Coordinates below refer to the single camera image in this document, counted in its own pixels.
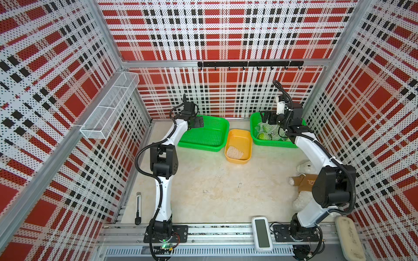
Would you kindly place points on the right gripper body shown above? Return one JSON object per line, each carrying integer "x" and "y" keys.
{"x": 282, "y": 122}

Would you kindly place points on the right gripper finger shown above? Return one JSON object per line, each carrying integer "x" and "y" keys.
{"x": 269, "y": 118}
{"x": 279, "y": 86}

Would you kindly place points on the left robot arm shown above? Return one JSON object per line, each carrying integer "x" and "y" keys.
{"x": 164, "y": 164}

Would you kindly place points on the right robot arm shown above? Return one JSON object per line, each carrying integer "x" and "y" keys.
{"x": 334, "y": 190}

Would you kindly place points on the green basket with apples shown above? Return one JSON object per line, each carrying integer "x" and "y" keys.
{"x": 211, "y": 137}

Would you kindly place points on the empty green basket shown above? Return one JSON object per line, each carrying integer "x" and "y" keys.
{"x": 255, "y": 119}

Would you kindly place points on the yellow tray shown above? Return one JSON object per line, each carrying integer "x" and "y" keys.
{"x": 239, "y": 145}

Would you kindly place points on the black marker pen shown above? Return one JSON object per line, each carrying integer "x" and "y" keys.
{"x": 138, "y": 217}

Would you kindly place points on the white timer device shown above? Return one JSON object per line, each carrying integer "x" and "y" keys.
{"x": 261, "y": 234}

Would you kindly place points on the black hook rail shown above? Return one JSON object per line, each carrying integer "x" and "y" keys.
{"x": 244, "y": 64}

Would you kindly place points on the clear wall shelf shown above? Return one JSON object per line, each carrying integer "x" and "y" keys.
{"x": 117, "y": 92}

